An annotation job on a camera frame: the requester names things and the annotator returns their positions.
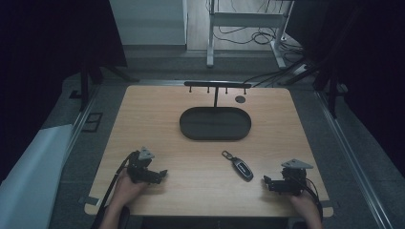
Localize black car key fob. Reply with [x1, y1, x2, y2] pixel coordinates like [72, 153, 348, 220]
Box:
[221, 150, 255, 183]

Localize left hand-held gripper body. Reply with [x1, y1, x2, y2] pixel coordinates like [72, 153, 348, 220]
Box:
[126, 146, 158, 185]

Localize person's left hand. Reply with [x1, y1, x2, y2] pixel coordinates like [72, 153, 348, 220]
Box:
[112, 173, 149, 208]

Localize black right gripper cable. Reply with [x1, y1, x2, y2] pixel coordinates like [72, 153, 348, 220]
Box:
[295, 176, 325, 222]

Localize white sheet roll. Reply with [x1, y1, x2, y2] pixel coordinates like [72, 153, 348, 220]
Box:
[0, 123, 75, 229]

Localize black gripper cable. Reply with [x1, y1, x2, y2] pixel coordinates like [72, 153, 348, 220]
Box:
[90, 151, 139, 229]
[295, 176, 325, 222]

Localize white cabinet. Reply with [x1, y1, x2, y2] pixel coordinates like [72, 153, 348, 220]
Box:
[108, 0, 189, 47]

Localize metal floor rail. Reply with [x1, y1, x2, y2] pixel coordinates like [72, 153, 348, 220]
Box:
[313, 90, 395, 229]

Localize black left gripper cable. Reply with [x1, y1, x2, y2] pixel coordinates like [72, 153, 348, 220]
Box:
[90, 151, 139, 229]

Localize person's right hand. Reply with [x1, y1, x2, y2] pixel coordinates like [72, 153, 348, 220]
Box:
[288, 179, 321, 215]

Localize white desk frame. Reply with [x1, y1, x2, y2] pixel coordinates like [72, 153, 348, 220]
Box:
[205, 0, 295, 71]

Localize black stand legs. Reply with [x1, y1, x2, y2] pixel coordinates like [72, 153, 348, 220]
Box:
[69, 61, 140, 113]
[276, 56, 350, 119]

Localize black key rack with tray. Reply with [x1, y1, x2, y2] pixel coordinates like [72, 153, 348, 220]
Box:
[179, 80, 253, 142]

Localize grey tape strip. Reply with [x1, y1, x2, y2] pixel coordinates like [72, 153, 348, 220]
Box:
[77, 196, 101, 206]

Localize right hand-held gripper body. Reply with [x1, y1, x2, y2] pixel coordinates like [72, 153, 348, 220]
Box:
[270, 158, 314, 197]

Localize black floor cables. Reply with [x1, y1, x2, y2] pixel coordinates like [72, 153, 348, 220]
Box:
[212, 0, 309, 65]

